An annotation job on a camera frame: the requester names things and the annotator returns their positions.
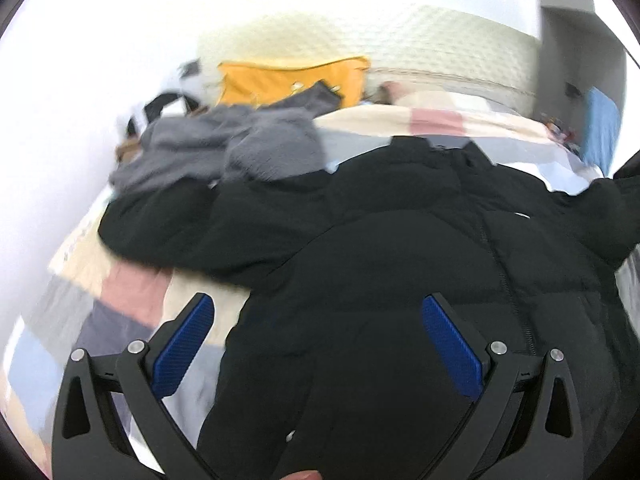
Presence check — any yellow pillow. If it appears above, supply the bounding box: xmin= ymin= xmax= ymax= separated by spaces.
xmin=218 ymin=56 xmax=370 ymax=108

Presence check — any grey wardrobe cabinet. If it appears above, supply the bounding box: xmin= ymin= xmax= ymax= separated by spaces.
xmin=534 ymin=0 xmax=627 ymax=159

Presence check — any grey fleece garment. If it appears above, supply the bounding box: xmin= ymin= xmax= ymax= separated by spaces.
xmin=110 ymin=105 xmax=326 ymax=194

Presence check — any blue towel on chair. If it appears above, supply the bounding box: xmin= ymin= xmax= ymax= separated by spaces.
xmin=580 ymin=87 xmax=620 ymax=176

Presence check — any cream quilted headboard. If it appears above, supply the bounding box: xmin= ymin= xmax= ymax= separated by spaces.
xmin=198 ymin=6 xmax=540 ymax=116

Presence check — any black bag on nightstand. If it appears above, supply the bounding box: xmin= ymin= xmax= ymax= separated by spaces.
xmin=125 ymin=91 xmax=201 ymax=139

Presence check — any colourful checked duvet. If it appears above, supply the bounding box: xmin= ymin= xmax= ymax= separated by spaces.
xmin=0 ymin=90 xmax=640 ymax=480

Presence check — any black puffer jacket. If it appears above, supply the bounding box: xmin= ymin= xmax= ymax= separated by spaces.
xmin=99 ymin=136 xmax=639 ymax=479

